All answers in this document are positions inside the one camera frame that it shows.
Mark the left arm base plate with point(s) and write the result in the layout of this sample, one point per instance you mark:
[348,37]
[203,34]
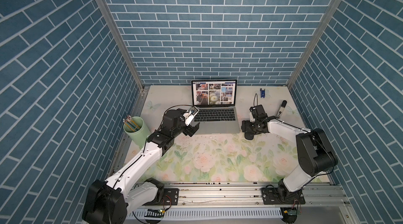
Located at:
[169,197]

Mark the blue binder clip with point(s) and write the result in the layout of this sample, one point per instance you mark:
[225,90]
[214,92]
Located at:
[262,93]

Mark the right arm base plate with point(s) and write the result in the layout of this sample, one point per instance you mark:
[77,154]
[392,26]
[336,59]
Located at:
[280,196]

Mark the black wireless mouse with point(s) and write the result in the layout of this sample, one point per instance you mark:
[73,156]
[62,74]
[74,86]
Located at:
[249,135]

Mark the green circuit board left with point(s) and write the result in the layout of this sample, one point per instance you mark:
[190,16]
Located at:
[154,213]

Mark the aluminium rail frame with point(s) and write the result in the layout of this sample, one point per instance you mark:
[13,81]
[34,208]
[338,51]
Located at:
[241,203]

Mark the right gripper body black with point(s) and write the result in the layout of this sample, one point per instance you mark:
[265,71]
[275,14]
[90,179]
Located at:
[249,126]

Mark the floral table mat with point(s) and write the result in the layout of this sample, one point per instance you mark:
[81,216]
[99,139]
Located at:
[223,157]

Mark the green circuit board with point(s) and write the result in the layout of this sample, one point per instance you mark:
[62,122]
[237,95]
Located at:
[290,212]
[154,213]

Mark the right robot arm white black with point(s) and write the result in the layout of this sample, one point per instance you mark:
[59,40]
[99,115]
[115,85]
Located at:
[316,156]

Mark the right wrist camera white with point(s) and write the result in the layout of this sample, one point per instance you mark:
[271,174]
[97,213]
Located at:
[252,117]

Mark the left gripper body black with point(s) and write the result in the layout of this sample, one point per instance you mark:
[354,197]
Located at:
[186,130]

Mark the green circuit board right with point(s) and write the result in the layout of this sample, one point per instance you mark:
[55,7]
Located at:
[290,212]

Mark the silver laptop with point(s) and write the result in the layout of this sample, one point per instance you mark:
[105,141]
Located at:
[216,100]

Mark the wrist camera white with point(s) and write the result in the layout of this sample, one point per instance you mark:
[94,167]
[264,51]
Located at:
[190,114]
[252,117]

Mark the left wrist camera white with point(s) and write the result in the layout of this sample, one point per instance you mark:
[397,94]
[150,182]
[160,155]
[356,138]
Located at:
[190,114]

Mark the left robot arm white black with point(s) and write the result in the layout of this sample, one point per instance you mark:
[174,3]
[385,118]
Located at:
[110,201]

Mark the green pencil cup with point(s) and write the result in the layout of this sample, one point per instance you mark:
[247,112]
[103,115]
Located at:
[139,137]

